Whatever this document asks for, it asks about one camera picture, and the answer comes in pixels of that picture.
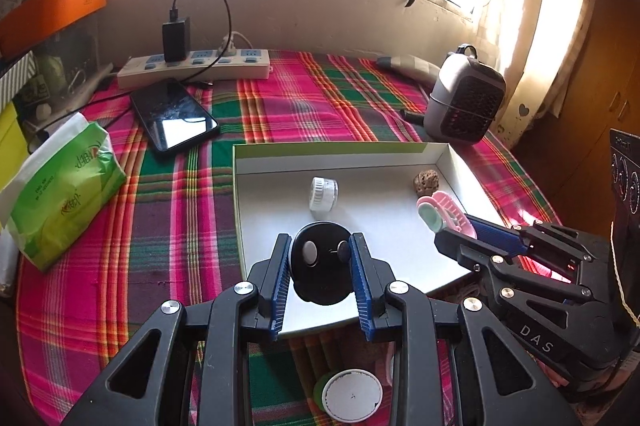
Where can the small white ribbed cap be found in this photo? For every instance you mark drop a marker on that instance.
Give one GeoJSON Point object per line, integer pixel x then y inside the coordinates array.
{"type": "Point", "coordinates": [322, 194]}

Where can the white disc green stand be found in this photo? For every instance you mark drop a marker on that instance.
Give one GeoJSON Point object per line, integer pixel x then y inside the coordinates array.
{"type": "Point", "coordinates": [350, 396]}

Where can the grey portable heater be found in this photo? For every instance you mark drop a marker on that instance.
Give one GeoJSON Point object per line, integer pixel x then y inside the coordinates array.
{"type": "Point", "coordinates": [465, 106]}

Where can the black heater plug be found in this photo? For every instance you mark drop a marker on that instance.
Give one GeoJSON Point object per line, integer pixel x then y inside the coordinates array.
{"type": "Point", "coordinates": [412, 116]}

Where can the clear plastic storage box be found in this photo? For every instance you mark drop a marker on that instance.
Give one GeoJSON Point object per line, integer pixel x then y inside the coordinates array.
{"type": "Point", "coordinates": [65, 56]}

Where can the white plug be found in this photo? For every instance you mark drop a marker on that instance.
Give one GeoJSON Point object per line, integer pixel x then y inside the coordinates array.
{"type": "Point", "coordinates": [231, 43]}

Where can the black charger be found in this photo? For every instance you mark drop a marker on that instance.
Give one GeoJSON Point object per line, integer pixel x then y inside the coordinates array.
{"type": "Point", "coordinates": [176, 40]}

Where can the plaid tablecloth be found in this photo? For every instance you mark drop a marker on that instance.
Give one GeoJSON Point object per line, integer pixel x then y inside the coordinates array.
{"type": "Point", "coordinates": [200, 206]}

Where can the black round disc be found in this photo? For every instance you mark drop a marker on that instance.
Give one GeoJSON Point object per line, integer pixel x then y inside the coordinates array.
{"type": "Point", "coordinates": [320, 281]}

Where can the yellow green paper bag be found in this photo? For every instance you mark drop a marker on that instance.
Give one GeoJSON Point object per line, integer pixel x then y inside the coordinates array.
{"type": "Point", "coordinates": [10, 141]}

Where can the heart print curtain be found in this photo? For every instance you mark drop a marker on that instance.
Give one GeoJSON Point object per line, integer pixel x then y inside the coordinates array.
{"type": "Point", "coordinates": [540, 31]}

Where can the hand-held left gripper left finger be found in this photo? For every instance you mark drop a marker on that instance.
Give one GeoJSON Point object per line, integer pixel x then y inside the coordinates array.
{"type": "Point", "coordinates": [281, 286]}

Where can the brown walnut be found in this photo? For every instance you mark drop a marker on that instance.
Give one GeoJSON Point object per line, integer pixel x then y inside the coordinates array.
{"type": "Point", "coordinates": [426, 182]}

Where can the wooden wardrobe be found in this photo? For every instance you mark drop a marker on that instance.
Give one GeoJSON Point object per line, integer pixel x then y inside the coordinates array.
{"type": "Point", "coordinates": [600, 81]}

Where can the green tissue pack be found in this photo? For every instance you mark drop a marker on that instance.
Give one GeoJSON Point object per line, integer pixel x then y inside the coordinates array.
{"type": "Point", "coordinates": [65, 196]}

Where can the white power strip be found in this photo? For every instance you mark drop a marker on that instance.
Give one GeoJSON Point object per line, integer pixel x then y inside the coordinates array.
{"type": "Point", "coordinates": [235, 68]}

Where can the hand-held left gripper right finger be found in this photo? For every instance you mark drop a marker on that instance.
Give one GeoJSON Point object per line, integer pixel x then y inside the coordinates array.
{"type": "Point", "coordinates": [361, 286]}

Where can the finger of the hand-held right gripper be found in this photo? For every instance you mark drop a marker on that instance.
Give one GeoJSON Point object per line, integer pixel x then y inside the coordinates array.
{"type": "Point", "coordinates": [497, 236]}
{"type": "Point", "coordinates": [480, 258]}

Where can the pink clip with mint pad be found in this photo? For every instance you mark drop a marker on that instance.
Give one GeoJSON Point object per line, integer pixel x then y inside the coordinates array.
{"type": "Point", "coordinates": [457, 218]}

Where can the white cardboard box green rim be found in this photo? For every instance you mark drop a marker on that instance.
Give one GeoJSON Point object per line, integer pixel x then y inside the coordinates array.
{"type": "Point", "coordinates": [380, 186]}

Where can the orange box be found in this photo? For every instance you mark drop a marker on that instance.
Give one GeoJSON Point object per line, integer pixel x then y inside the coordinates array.
{"type": "Point", "coordinates": [55, 3]}

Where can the black smartphone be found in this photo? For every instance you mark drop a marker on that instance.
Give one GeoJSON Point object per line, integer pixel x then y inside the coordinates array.
{"type": "Point", "coordinates": [172, 121]}

